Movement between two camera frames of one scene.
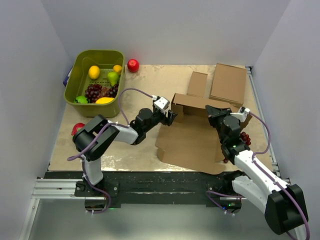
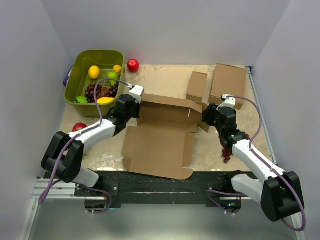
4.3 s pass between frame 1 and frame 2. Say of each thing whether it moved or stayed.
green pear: stayed
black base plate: stayed
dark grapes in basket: stayed
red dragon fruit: stayed
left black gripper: moved
